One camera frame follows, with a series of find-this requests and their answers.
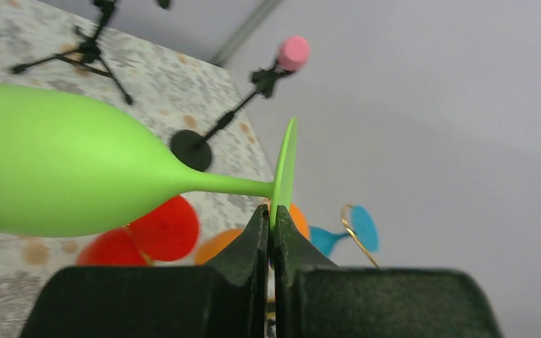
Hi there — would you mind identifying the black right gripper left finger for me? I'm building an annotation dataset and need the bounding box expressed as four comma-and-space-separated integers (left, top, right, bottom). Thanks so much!
20, 205, 269, 337

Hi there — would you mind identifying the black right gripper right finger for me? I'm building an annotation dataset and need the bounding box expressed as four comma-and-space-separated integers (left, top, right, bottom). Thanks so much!
271, 206, 502, 338

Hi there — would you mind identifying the orange plastic wine glass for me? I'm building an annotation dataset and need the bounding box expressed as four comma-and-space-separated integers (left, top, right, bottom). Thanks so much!
193, 198, 311, 267

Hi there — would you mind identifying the blue plastic wine glass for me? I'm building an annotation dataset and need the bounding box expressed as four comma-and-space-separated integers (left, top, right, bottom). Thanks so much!
309, 204, 380, 258

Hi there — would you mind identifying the red plastic wine glass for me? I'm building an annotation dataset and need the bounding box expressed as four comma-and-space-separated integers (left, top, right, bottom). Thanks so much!
75, 196, 200, 266

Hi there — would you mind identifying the green plastic wine glass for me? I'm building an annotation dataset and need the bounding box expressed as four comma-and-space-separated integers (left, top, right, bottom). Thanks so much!
0, 82, 298, 237

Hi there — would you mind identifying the pink microphone on black stand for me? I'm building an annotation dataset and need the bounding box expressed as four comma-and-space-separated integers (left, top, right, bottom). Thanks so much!
168, 35, 311, 172

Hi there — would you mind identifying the floral patterned table cloth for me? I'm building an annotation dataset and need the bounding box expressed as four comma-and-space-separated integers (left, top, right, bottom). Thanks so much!
0, 0, 276, 338

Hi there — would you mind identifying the grey studio microphone on stand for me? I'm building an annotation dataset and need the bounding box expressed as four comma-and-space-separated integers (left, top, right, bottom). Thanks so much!
10, 0, 134, 105

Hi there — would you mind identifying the gold wire wine glass rack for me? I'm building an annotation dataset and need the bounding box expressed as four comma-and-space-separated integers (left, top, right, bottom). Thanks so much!
340, 204, 380, 268

